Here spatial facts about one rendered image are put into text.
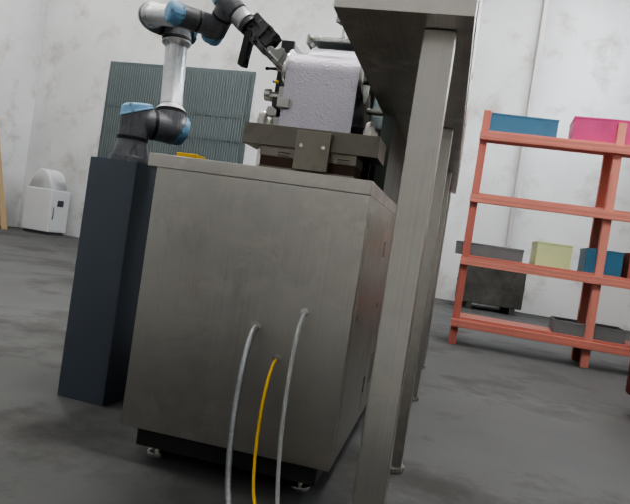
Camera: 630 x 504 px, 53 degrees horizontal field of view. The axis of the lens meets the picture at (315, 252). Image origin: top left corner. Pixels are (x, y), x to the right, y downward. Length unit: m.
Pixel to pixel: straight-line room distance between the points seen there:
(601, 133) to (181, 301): 4.42
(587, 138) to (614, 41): 5.99
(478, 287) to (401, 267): 8.60
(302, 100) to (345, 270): 0.62
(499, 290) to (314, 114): 7.98
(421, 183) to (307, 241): 0.62
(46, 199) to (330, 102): 11.28
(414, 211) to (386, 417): 0.39
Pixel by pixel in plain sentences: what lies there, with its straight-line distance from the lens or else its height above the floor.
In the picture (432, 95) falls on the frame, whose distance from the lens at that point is 1.21.
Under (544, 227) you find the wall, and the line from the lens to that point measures 10.91.
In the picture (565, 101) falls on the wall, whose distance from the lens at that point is 11.23.
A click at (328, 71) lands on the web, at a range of 2.06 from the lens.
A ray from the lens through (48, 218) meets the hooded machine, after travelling 13.02.
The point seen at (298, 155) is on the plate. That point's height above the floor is 0.95.
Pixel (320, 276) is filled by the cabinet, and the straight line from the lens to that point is 1.72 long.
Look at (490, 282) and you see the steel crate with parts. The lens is 9.79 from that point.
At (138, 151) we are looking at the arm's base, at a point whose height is 0.94.
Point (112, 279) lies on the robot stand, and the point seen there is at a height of 0.46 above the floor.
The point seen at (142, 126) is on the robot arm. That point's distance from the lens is 2.48.
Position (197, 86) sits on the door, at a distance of 12.59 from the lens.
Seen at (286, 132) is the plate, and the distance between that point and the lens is 1.84.
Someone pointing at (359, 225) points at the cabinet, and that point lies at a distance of 1.70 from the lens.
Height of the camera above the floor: 0.73
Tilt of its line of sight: 1 degrees down
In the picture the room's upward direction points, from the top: 9 degrees clockwise
